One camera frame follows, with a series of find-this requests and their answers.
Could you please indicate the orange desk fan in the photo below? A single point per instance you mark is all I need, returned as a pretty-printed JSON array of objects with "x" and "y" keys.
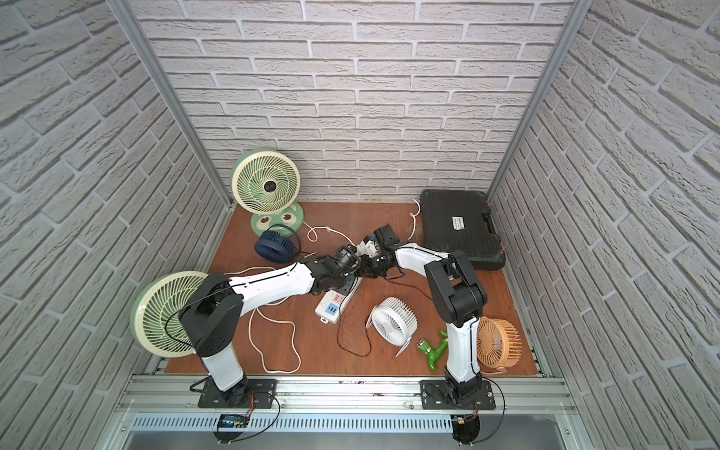
[{"x": 498, "y": 346}]

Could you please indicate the white desk fan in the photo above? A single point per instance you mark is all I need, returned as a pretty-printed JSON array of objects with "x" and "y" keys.
[{"x": 395, "y": 322}]

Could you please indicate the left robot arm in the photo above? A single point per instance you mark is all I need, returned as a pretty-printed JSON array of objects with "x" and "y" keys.
[{"x": 211, "y": 314}]

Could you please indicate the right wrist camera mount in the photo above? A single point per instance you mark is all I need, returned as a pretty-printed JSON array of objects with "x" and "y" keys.
[{"x": 381, "y": 241}]

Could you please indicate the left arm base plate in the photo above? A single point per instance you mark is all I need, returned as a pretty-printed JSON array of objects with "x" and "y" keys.
[{"x": 256, "y": 393}]

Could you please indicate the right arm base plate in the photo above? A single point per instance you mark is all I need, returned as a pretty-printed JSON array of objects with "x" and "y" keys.
[{"x": 444, "y": 394}]

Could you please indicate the large green fan front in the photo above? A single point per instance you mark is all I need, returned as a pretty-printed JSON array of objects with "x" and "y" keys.
[{"x": 154, "y": 319}]

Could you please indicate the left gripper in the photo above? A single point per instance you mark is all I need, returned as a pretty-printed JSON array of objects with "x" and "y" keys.
[{"x": 353, "y": 262}]

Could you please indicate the black tool case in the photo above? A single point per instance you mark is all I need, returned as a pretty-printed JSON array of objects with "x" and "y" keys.
[{"x": 460, "y": 220}]

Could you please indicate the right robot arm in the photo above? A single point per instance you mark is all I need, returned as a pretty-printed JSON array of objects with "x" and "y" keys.
[{"x": 458, "y": 297}]

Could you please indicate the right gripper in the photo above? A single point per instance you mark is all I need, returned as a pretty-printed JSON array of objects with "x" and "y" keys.
[{"x": 365, "y": 269}]

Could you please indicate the navy blue desk fan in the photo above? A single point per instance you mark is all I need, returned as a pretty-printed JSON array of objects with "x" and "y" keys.
[{"x": 277, "y": 248}]

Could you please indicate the green fan at back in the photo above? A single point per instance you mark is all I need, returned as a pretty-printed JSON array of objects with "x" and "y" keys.
[{"x": 266, "y": 183}]

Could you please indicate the small green circuit board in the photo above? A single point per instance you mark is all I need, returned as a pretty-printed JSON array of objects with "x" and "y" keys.
[{"x": 232, "y": 421}]

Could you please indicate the white power strip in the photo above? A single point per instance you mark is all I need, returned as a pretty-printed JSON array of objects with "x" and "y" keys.
[{"x": 335, "y": 301}]

